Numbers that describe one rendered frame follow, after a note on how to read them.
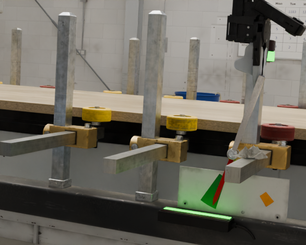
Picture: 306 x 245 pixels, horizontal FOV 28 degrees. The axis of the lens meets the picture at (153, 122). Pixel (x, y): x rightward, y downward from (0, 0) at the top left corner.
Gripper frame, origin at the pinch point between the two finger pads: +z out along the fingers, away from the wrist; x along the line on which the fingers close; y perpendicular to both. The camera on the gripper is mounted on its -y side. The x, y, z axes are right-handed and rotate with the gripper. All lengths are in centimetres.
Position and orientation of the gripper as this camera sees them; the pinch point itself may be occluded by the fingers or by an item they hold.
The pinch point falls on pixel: (259, 82)
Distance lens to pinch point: 134.0
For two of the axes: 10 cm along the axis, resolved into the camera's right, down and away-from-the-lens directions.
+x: -3.8, 0.8, -9.2
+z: -0.6, 9.9, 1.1
